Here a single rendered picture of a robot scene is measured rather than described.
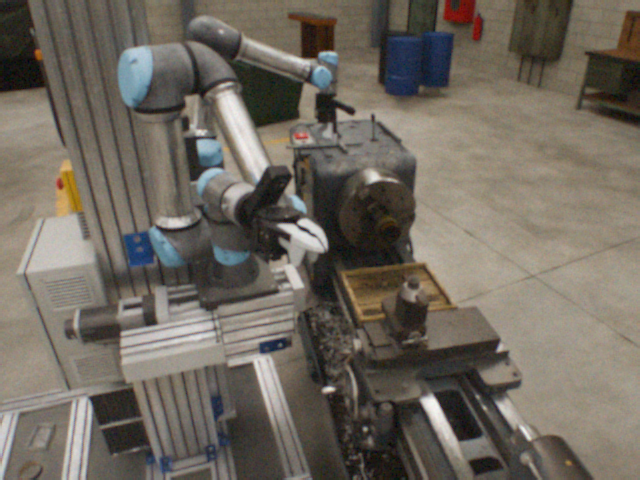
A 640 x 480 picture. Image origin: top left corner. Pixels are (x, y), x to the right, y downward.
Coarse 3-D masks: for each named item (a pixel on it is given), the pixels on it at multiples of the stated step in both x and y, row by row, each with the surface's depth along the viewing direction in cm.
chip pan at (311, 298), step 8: (288, 256) 263; (304, 264) 256; (304, 272) 250; (304, 280) 244; (304, 288) 238; (312, 288) 238; (320, 288) 238; (304, 296) 232; (312, 296) 232; (320, 296) 232; (304, 304) 226; (312, 304) 227
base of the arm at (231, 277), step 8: (208, 264) 136; (216, 264) 132; (224, 264) 131; (240, 264) 132; (248, 264) 134; (256, 264) 137; (208, 272) 135; (216, 272) 133; (224, 272) 131; (232, 272) 132; (240, 272) 132; (248, 272) 134; (256, 272) 137; (208, 280) 136; (216, 280) 133; (224, 280) 132; (232, 280) 132; (240, 280) 133; (248, 280) 134; (232, 288) 133
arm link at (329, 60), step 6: (324, 54) 181; (330, 54) 181; (336, 54) 183; (324, 60) 182; (330, 60) 182; (336, 60) 183; (324, 66) 182; (330, 66) 183; (336, 66) 184; (330, 72) 184; (336, 72) 186; (336, 78) 187
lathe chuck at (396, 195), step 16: (368, 176) 184; (352, 192) 181; (384, 192) 183; (400, 192) 185; (336, 208) 191; (352, 208) 184; (368, 208) 185; (384, 208) 195; (400, 208) 188; (352, 224) 188; (368, 224) 189; (352, 240) 191
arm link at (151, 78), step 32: (128, 64) 96; (160, 64) 97; (192, 64) 101; (128, 96) 99; (160, 96) 99; (160, 128) 104; (160, 160) 108; (160, 192) 113; (160, 224) 116; (192, 224) 117; (160, 256) 122; (192, 256) 121
